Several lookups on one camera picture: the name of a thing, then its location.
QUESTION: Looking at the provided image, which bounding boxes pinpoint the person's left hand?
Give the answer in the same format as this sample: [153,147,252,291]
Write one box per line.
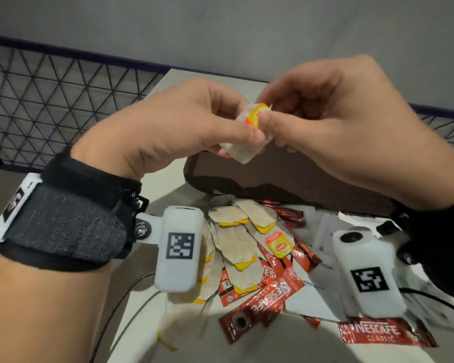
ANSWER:
[71,76,268,182]

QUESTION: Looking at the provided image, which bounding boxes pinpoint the white sugar sachets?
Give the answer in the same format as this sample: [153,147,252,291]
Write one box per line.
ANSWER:
[283,206,454,334]

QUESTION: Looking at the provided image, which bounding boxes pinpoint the person's right hand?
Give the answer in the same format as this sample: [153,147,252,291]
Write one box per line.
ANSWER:
[256,53,454,212]

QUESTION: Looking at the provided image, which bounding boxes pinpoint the pile of tea bags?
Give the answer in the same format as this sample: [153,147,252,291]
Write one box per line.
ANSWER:
[157,194,296,352]

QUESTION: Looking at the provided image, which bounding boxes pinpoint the black camera cable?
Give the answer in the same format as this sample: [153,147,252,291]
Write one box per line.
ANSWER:
[89,270,162,363]
[399,287,454,320]

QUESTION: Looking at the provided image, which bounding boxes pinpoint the white box with marker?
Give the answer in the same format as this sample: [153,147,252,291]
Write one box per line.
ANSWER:
[135,206,206,294]

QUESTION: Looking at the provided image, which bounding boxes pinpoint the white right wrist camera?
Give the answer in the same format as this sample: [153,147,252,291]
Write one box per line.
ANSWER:
[332,226,408,319]

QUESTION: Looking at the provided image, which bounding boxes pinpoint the red Nescafe coffee sachets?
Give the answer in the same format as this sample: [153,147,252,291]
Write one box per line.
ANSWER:
[217,200,438,349]

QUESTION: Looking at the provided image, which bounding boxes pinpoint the black left camera cable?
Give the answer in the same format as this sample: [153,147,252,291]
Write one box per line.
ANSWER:
[89,270,162,363]

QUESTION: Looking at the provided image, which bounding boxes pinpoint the person's left forearm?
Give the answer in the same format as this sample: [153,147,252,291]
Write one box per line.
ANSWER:
[0,251,115,363]

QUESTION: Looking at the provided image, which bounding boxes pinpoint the brown plastic tray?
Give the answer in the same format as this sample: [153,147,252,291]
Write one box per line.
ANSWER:
[183,141,399,218]

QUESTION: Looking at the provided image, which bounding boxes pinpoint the black left wrist band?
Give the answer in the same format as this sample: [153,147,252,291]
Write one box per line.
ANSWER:
[0,147,150,273]

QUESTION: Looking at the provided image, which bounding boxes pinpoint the black right camera cable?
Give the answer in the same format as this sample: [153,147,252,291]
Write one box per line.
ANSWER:
[399,287,454,320]

